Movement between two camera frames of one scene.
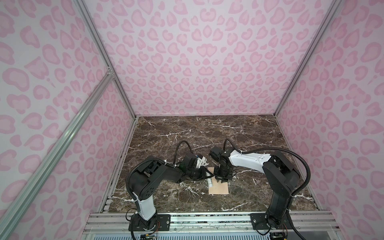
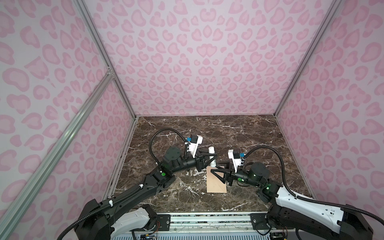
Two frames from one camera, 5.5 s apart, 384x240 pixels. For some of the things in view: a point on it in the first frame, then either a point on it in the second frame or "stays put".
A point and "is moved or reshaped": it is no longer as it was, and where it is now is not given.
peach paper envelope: x=218 y=188 stays put
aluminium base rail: x=207 y=226 stays put
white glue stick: x=210 y=182 is moved or reshaped
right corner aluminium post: x=333 y=9 stays put
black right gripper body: x=222 y=174 → x=242 y=176
